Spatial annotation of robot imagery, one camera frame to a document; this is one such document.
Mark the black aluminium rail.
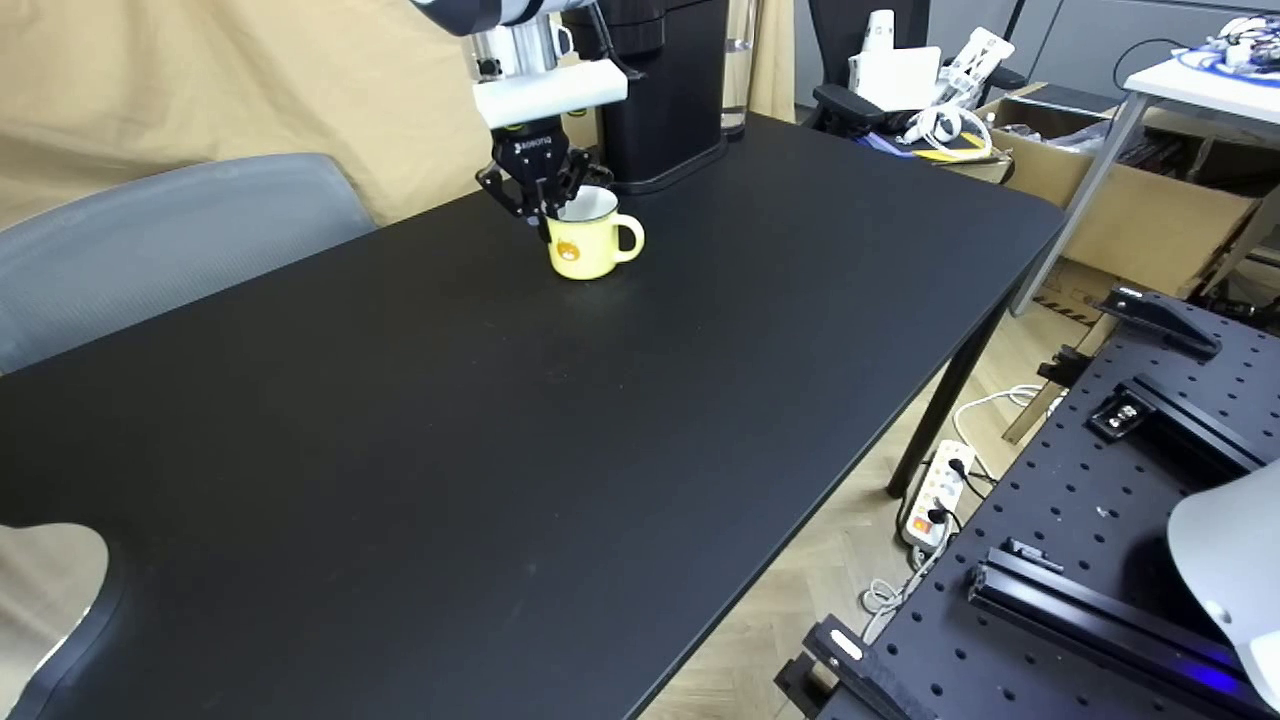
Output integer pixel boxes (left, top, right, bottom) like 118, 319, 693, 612
965, 537, 1263, 712

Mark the beige cloth backdrop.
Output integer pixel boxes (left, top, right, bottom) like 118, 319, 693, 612
0, 0, 799, 231

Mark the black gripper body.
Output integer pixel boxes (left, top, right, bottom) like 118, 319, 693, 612
483, 115, 581, 186

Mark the white device with cables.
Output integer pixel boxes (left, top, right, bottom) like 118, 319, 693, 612
847, 3, 949, 115

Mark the white wrist mount plate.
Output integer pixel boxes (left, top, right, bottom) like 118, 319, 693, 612
467, 57, 632, 131

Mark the white power strip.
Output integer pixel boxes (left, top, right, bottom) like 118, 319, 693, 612
901, 436, 978, 552

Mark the white floor cable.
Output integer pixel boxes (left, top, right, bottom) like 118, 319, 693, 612
949, 381, 1047, 450

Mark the coiled white cable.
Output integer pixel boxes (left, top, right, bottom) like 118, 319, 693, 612
901, 101, 1001, 161

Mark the black perforated breadboard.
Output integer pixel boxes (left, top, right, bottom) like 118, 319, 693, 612
812, 293, 1280, 720

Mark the clutter of coloured cables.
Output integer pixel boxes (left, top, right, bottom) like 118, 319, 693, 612
1171, 11, 1280, 89

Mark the black corner bracket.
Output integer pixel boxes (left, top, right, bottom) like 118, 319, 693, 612
772, 612, 884, 720

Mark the black table leg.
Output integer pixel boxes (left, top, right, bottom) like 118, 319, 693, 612
884, 308, 1006, 501

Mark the black coffee machine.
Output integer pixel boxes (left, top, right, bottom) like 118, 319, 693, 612
568, 0, 733, 186

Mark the yellow enamel mug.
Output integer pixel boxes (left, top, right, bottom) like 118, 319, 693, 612
543, 184, 652, 289

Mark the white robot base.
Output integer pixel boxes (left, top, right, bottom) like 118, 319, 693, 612
1162, 457, 1280, 680

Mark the white side table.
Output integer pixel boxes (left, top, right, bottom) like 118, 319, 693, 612
1006, 52, 1280, 319

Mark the black flat device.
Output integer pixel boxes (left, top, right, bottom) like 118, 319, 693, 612
809, 78, 896, 141

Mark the black wedge bracket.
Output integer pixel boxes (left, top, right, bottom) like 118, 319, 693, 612
1101, 285, 1222, 362

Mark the black clamp block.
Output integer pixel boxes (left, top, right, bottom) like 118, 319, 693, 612
1082, 385, 1159, 442

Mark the brown cardboard box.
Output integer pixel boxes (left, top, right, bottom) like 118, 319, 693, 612
991, 89, 1263, 301

